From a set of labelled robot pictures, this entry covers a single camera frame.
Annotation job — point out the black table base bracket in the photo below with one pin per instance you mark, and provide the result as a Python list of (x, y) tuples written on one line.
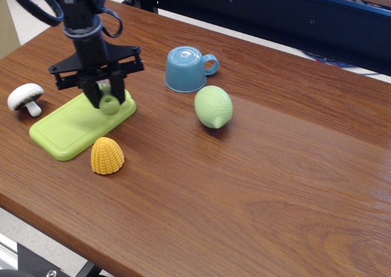
[(31, 264)]

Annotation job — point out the green grey toy spatula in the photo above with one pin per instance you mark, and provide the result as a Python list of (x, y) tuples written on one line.
[(109, 104)]

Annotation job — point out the yellow toy corn piece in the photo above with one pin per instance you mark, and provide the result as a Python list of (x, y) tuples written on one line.
[(106, 156)]

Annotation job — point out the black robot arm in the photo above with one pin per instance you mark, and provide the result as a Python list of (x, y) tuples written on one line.
[(81, 19)]

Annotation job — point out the light green cutting board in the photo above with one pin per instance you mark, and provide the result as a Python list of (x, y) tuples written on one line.
[(76, 125)]

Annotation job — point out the blue upside-down cup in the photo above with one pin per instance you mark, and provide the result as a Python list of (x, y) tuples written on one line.
[(187, 69)]

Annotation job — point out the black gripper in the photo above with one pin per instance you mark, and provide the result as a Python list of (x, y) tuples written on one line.
[(94, 62)]

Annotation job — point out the green toy lime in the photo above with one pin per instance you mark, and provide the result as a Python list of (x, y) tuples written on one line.
[(213, 106)]

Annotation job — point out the dark blue metal frame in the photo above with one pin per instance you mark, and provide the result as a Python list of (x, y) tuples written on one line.
[(356, 32)]

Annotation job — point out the white toy mushroom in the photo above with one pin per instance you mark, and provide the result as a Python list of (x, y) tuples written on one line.
[(25, 96)]

